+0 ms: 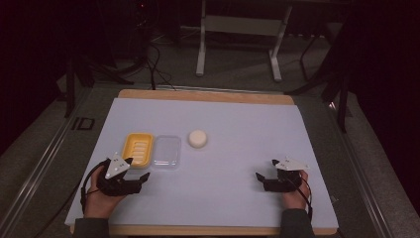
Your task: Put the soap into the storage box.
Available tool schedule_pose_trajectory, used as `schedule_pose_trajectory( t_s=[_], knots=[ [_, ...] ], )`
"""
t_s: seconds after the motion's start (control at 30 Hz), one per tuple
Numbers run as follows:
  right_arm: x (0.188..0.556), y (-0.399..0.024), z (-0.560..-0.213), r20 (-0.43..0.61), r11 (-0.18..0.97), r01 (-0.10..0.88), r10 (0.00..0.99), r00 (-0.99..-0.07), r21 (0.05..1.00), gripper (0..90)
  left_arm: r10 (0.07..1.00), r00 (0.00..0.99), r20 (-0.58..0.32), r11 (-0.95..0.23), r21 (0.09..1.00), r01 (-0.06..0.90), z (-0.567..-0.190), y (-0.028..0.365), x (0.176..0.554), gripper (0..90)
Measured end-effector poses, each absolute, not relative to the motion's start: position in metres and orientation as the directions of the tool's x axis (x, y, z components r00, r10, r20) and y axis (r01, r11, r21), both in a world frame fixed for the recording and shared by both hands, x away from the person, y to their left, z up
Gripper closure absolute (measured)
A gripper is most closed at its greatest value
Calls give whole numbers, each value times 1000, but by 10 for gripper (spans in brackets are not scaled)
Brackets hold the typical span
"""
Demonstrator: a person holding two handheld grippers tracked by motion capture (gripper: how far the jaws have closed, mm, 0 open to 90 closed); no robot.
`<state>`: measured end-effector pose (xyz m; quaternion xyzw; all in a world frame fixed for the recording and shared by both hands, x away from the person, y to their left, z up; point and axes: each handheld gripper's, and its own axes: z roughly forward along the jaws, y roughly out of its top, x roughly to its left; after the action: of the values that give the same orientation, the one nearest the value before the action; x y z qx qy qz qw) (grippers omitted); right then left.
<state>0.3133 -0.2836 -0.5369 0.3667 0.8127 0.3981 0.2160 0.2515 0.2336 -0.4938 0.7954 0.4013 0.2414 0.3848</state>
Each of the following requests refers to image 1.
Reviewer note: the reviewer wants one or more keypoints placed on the person's right hand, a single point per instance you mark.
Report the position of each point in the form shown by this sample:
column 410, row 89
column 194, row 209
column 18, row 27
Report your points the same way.
column 294, row 200

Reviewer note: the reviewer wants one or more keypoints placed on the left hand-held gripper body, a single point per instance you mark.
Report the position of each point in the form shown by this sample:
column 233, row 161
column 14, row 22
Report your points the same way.
column 117, row 185

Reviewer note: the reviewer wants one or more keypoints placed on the white table mat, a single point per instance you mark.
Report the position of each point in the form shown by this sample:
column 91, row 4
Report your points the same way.
column 231, row 172

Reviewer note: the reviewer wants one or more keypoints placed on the black stand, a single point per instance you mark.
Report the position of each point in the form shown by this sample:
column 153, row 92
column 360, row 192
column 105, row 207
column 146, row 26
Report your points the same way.
column 79, row 71
column 333, row 82

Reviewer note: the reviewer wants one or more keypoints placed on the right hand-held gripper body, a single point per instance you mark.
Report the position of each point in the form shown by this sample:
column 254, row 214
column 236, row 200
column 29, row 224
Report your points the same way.
column 285, row 181

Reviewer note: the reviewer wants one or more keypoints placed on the person's left hand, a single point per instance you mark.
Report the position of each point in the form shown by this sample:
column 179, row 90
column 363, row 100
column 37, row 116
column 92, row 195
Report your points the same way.
column 99, row 203

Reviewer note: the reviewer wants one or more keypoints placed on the white round bun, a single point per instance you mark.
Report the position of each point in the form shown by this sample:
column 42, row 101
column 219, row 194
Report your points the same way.
column 197, row 138

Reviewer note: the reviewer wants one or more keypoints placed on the yellow soap dish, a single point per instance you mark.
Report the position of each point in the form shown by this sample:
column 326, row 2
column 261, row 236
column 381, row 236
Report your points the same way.
column 137, row 149

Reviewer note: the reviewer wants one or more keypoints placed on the white metal stand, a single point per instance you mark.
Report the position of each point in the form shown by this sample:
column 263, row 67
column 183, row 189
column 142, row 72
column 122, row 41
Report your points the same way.
column 242, row 25

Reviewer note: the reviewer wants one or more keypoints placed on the clear plastic container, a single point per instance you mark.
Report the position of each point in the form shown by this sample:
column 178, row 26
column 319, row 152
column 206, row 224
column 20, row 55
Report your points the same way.
column 167, row 150

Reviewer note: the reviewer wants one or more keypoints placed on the metal floor rail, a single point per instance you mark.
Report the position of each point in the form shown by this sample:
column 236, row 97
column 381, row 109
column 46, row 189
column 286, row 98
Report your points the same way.
column 363, row 178
column 36, row 172

